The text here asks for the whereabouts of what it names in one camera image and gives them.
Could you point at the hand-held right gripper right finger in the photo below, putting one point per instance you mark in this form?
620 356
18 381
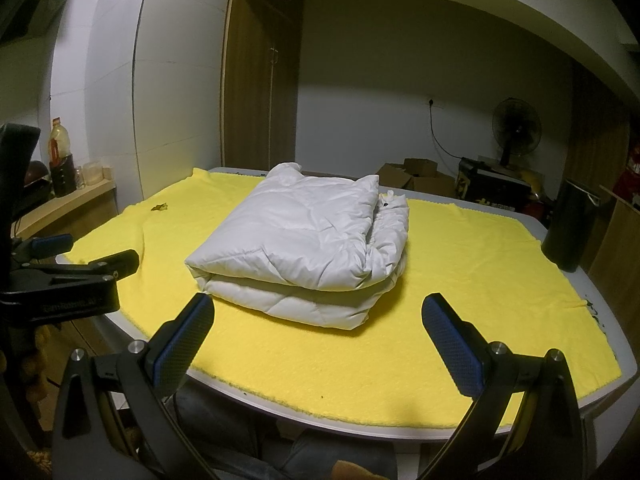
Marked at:
452 347

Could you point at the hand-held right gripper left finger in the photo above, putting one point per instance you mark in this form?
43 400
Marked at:
182 345

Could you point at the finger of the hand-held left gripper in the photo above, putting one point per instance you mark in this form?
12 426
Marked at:
50 244
100 262

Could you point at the white puffer jacket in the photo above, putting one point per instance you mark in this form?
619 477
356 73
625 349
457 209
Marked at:
300 240

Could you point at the yellow blanket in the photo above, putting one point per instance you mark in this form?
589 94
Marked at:
475 320

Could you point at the wooden counter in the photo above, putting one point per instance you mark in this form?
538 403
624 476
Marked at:
65 205

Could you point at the dark jar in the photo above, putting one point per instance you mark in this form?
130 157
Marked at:
63 180

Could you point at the small dry leaf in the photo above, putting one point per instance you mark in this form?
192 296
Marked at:
160 206

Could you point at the clear glass jar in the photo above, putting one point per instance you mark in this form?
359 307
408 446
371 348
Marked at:
92 172

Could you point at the person's grey pants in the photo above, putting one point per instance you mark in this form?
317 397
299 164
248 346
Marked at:
235 430

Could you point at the cooking oil bottle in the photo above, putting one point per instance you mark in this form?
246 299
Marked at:
59 140

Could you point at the black box with yellow print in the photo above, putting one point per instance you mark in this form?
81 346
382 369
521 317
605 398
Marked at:
492 187

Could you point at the black cylindrical bin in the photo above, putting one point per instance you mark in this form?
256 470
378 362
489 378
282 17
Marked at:
567 225

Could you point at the cardboard box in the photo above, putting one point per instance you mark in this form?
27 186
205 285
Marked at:
430 175
392 175

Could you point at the wooden side panel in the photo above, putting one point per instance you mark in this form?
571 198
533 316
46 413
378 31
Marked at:
617 240

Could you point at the black standing fan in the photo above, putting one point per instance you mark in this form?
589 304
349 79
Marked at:
517 127

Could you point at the wooden wardrobe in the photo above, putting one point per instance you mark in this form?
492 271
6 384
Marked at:
255 90

